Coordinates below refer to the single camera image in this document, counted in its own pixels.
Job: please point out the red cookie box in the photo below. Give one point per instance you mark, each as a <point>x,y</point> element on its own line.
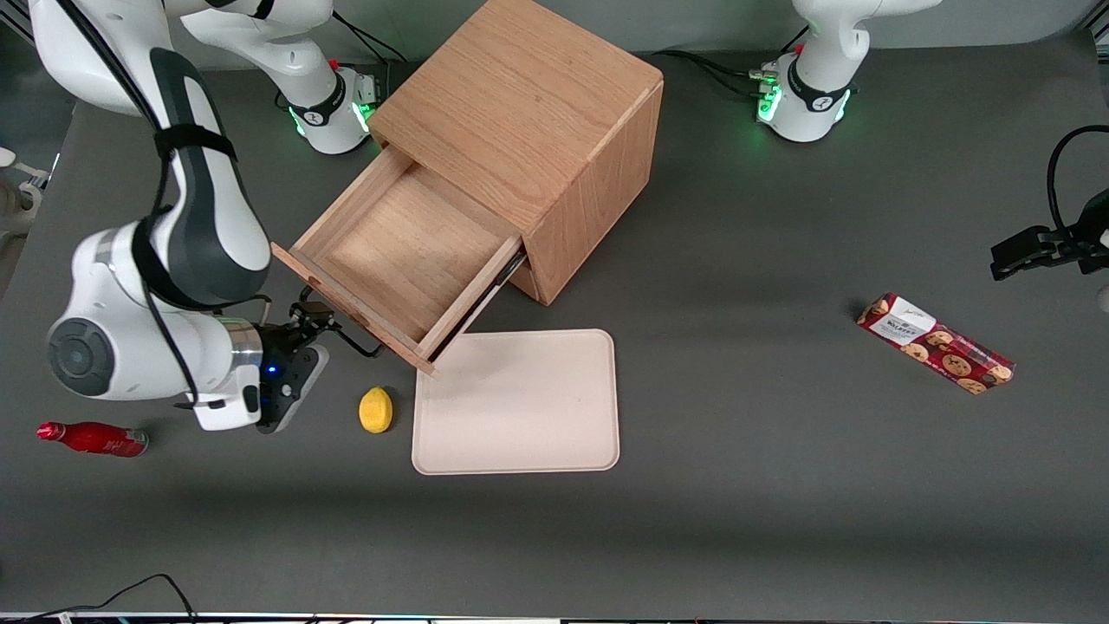
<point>936,342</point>

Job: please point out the white edge fixture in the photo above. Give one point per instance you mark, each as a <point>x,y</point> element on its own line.
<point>13,204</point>

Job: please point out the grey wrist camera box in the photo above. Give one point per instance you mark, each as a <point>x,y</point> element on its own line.
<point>290,390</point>

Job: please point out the aluminium frame rail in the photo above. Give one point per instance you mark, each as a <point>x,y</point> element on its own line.
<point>17,26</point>
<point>1100,30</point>

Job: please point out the wooden cabinet body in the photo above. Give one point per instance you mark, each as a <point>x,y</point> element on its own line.
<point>528,95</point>

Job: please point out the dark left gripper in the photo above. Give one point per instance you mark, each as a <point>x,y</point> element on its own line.
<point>1093,227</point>

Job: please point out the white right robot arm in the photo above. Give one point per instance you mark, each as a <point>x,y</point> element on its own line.
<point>113,347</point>

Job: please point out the yellow lemon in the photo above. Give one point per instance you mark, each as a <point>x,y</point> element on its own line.
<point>375,411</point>

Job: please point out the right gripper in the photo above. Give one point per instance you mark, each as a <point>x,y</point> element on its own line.
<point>279,339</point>

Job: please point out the pale rectangular tray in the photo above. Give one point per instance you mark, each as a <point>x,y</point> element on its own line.
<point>515,403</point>

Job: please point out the red bottle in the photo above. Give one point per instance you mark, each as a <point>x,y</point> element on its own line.
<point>95,438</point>

